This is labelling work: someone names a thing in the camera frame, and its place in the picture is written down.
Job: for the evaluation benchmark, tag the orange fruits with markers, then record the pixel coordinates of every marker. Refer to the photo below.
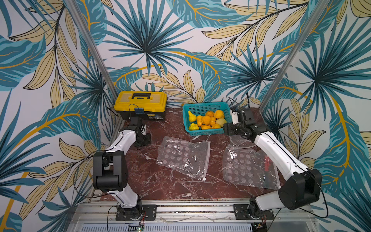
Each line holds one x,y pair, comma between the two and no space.
206,120

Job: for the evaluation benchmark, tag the dotted zip-top bag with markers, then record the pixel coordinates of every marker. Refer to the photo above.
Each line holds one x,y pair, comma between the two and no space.
245,167
190,159

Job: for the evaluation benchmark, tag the yellow fruit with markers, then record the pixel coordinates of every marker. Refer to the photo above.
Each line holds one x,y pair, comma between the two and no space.
216,126

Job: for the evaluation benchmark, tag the left aluminium frame post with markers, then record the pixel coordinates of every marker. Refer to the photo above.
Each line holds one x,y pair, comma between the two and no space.
83,27

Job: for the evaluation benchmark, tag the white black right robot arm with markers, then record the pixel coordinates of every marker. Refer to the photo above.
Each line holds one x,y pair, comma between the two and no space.
302,185

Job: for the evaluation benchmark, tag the yellow pear long neck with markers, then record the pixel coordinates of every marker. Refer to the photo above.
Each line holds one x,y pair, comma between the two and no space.
191,117

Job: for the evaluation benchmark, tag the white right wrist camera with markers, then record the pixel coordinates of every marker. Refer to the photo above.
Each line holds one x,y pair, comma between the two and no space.
234,116

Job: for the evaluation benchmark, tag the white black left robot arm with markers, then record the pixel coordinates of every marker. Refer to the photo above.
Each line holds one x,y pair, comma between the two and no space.
110,171

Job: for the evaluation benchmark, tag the aluminium frame post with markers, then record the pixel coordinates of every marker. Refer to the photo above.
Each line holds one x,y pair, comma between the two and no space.
83,27
312,20

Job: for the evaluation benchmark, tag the clear zip-top bag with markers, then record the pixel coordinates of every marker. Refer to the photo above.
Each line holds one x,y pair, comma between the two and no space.
239,142

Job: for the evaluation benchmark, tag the yellow black toolbox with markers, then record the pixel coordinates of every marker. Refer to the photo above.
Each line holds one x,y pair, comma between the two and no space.
144,104

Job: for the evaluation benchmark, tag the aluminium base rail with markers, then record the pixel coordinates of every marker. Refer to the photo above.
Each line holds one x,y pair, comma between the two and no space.
223,215

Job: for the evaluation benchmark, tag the teal plastic basket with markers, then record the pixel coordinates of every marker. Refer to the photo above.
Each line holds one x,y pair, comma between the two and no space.
201,109

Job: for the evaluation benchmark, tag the large orange brown-stem pear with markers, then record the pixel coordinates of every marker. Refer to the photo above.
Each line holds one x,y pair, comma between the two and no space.
219,114

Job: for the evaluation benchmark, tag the red black pipe wrench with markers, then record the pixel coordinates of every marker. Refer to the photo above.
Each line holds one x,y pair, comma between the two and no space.
267,164

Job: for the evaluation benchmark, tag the right aluminium frame post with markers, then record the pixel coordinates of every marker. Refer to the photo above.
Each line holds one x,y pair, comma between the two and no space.
312,20

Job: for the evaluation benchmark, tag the orange pear from bag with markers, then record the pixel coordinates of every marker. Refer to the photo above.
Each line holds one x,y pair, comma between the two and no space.
212,121
199,120

